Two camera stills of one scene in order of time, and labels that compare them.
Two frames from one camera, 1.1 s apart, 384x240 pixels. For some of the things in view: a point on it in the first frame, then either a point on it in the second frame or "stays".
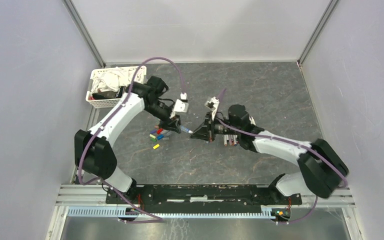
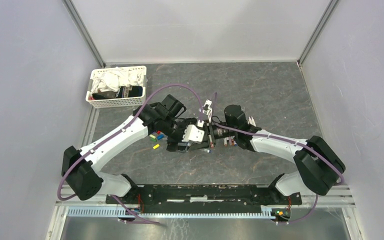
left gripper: (172, 123) -> (172, 144)
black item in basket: (109, 94) stays
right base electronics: (281, 214) stays
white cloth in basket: (113, 79) stays
